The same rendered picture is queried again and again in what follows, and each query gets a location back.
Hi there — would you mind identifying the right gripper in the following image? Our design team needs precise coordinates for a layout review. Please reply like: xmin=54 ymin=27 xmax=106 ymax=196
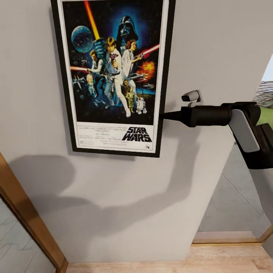
xmin=159 ymin=105 xmax=217 ymax=127

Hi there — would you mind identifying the poster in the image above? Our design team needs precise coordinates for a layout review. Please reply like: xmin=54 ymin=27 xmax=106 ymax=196
xmin=51 ymin=0 xmax=176 ymax=158

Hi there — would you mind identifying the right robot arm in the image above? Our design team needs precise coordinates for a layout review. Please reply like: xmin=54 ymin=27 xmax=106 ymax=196
xmin=159 ymin=89 xmax=273 ymax=225

